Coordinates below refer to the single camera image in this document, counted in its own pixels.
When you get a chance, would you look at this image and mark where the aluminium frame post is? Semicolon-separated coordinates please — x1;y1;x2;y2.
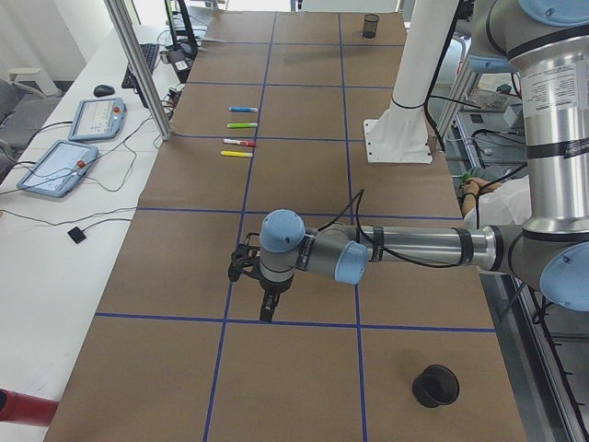
104;0;171;141

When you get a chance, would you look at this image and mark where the yellow marker pen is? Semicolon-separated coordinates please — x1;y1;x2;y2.
220;150;253;158

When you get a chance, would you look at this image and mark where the far black mesh cup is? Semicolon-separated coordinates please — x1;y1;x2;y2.
362;14;379;39

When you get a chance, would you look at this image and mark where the lower teach pendant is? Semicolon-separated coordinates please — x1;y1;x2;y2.
17;140;98;198

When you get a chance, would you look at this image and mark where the black computer mouse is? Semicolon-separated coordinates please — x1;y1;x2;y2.
93;84;115;98

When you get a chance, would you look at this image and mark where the blue marker pen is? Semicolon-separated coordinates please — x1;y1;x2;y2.
229;106;259;113

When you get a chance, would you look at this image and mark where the black keyboard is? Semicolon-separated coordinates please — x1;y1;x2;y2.
121;42;160;90

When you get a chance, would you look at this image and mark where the red water bottle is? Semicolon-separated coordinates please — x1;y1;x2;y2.
0;389;59;427

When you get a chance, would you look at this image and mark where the person's hand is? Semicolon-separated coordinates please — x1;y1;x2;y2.
461;178;493;197

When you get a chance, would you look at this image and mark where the small black square device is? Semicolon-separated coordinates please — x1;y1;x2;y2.
67;227;87;244

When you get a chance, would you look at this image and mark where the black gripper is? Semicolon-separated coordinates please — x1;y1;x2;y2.
259;251;295;322

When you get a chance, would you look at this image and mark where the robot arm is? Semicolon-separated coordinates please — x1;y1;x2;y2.
254;1;588;321

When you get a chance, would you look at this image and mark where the brown paper table cover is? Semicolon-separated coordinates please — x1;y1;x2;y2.
47;12;525;441

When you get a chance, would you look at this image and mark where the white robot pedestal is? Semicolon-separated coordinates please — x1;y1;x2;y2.
364;0;458;164

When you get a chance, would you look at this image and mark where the teach pendant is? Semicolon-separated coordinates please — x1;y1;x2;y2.
68;97;126;142
17;140;98;198

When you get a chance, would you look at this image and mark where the upper teach pendant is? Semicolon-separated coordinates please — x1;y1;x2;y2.
68;97;126;142

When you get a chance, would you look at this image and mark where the red capped white marker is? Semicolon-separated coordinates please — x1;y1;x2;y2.
223;138;256;147

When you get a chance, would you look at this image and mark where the green marker pen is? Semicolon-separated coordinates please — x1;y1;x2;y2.
226;122;259;129

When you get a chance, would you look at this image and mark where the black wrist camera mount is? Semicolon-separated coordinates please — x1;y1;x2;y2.
227;232;261;283

